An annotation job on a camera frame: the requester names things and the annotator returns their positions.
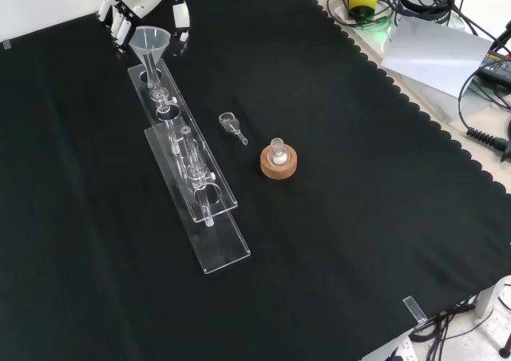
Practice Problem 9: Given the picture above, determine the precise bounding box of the clear plastic funnel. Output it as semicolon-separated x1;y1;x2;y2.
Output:
128;26;172;90

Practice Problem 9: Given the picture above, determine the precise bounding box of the white power strip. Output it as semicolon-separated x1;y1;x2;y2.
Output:
383;335;417;361

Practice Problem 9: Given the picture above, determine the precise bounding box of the black power adapter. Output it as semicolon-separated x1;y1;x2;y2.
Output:
477;50;511;84

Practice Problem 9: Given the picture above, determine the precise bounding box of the cork ring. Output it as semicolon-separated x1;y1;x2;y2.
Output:
259;144;299;181

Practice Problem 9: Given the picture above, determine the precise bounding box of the clear acrylic funnel stand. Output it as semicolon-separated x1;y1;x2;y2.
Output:
126;59;252;275

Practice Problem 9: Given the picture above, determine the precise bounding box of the glass round-bottom flask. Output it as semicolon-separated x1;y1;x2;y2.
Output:
267;137;287;166

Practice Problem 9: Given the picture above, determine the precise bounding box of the black bench cloth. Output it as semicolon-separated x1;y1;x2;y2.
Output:
0;0;511;361

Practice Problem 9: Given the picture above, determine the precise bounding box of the black ribbed cable plug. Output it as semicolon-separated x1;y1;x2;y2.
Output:
465;126;511;162

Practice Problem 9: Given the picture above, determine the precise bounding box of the white table leg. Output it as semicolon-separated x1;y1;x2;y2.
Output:
474;275;511;319

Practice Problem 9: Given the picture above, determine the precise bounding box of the black looped cable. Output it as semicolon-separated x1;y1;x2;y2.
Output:
457;65;511;131

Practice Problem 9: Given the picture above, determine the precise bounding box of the pale grey board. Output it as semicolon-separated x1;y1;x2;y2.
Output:
379;11;496;99

